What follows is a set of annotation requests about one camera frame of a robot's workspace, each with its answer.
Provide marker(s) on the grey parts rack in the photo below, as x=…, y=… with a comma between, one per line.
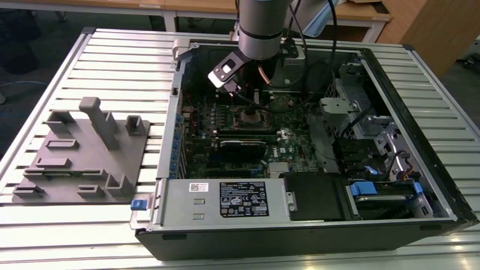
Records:
x=85, y=157

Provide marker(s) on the green motherboard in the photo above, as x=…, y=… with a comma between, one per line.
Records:
x=296, y=146

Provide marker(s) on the silver metal bracket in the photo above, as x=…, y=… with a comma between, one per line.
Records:
x=333, y=108

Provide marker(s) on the black PC case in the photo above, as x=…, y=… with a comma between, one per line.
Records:
x=263, y=244

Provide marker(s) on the grey case latch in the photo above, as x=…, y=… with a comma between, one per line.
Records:
x=180, y=46

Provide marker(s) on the green RAM stick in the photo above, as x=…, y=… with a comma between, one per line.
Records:
x=61, y=174

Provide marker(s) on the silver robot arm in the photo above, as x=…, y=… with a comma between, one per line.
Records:
x=259, y=28

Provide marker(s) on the metal drive cage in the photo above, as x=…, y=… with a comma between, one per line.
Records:
x=348, y=84

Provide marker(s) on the blue case latch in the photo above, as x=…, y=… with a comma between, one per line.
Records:
x=139, y=204

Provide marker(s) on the grey power supply unit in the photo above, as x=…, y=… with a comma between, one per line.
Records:
x=209, y=208

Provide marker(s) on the black office chair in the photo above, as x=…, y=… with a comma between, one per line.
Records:
x=19, y=42

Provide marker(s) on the silver chipset heatsink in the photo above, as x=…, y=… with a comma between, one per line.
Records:
x=279, y=167

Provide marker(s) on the CPU socket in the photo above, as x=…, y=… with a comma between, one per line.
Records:
x=235, y=127

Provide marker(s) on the CPU with silver top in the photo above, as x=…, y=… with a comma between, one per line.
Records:
x=252, y=119

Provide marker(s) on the black graphics card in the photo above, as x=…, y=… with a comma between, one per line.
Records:
x=241, y=150

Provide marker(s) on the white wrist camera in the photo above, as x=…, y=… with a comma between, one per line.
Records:
x=217, y=78

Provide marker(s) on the hard disk in blue carrier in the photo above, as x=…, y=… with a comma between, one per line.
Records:
x=361, y=188

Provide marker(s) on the wooden cabinet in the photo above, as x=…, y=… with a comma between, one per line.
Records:
x=431, y=28

